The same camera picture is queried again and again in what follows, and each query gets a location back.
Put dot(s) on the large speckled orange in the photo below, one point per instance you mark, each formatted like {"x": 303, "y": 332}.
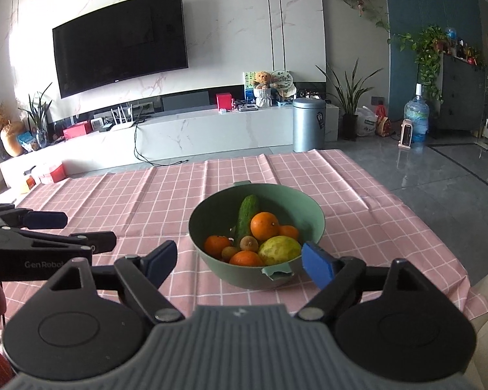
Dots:
{"x": 216, "y": 247}

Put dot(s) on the small orange bag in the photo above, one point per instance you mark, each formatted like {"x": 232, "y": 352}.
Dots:
{"x": 384, "y": 126}

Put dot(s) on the yellow green lemon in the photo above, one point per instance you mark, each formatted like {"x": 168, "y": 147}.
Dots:
{"x": 279, "y": 250}

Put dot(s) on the grey metal trash can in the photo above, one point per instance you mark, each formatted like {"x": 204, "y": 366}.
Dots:
{"x": 309, "y": 126}

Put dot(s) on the brown kiwi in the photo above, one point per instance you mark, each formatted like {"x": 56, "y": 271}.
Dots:
{"x": 250, "y": 243}
{"x": 229, "y": 254}

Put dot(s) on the orange gourd vase with flowers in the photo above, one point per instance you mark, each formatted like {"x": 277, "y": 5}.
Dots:
{"x": 12, "y": 138}

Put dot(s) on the tall potted plant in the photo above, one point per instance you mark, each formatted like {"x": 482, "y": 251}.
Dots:
{"x": 349, "y": 101}

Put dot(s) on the flat red box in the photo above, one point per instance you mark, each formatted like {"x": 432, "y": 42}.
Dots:
{"x": 77, "y": 132}

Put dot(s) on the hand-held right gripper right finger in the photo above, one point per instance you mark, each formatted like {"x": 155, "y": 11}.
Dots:
{"x": 317, "y": 264}

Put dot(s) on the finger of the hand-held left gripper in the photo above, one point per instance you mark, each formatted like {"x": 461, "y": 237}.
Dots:
{"x": 44, "y": 219}
{"x": 97, "y": 241}

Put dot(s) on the green cucumber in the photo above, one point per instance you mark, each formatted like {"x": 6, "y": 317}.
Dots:
{"x": 247, "y": 213}

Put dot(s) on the trailing pothos plant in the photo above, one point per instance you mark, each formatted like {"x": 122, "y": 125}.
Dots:
{"x": 427, "y": 48}

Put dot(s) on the white plastic bag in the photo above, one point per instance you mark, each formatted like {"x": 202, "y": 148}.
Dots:
{"x": 366, "y": 124}

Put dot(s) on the hanging wall vine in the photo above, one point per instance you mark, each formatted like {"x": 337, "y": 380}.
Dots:
{"x": 362, "y": 2}

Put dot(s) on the green plastic bowl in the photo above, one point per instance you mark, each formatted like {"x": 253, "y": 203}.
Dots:
{"x": 227, "y": 276}

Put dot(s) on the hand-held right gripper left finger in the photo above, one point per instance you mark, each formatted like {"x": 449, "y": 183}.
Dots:
{"x": 162, "y": 262}

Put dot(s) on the blue water jug with pump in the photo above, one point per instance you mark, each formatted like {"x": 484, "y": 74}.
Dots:
{"x": 418, "y": 118}

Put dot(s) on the grey dresser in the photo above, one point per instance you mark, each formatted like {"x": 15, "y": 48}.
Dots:
{"x": 461, "y": 93}

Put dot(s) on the potted orchid plant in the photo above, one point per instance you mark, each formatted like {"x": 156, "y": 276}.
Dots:
{"x": 38, "y": 118}

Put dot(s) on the small red box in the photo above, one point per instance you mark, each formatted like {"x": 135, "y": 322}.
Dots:
{"x": 224, "y": 101}

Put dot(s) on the upright picture box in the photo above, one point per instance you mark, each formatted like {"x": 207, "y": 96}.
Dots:
{"x": 249, "y": 85}

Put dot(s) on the white marble media cabinet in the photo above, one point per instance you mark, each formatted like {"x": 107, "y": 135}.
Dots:
{"x": 211, "y": 134}

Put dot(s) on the red plastic storage box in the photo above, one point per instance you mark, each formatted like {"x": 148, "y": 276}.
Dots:
{"x": 51, "y": 172}

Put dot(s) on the white router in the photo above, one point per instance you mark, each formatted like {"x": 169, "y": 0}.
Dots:
{"x": 121, "y": 124}

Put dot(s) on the small white heater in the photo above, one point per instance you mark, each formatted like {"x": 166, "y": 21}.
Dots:
{"x": 406, "y": 133}

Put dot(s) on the black curved television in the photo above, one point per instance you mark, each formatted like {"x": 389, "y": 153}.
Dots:
{"x": 120, "y": 42}

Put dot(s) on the teddy bear bouquet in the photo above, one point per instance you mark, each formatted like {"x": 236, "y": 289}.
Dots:
{"x": 263, "y": 87}

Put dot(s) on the pink checked tablecloth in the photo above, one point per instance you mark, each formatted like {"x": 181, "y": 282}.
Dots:
{"x": 146, "y": 195}

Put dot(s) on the round painted fan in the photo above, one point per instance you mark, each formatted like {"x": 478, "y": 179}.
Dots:
{"x": 284, "y": 80}

